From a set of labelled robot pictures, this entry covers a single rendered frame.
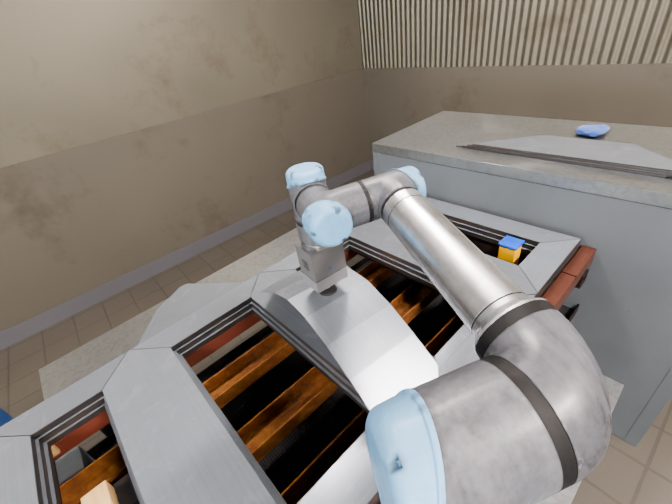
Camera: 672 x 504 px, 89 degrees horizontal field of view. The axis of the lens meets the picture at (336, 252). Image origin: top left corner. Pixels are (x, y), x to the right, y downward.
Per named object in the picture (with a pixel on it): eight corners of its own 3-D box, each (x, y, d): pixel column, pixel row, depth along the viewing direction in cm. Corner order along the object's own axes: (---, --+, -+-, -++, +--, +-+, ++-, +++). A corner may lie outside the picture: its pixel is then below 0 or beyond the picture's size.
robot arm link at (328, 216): (370, 193, 53) (347, 172, 62) (302, 216, 52) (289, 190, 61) (377, 235, 58) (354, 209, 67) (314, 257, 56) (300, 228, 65)
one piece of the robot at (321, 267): (317, 209, 77) (328, 266, 87) (284, 225, 74) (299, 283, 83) (344, 223, 71) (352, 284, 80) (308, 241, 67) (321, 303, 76)
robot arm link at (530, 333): (723, 400, 25) (406, 145, 60) (600, 462, 23) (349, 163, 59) (649, 451, 33) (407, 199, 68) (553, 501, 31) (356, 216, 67)
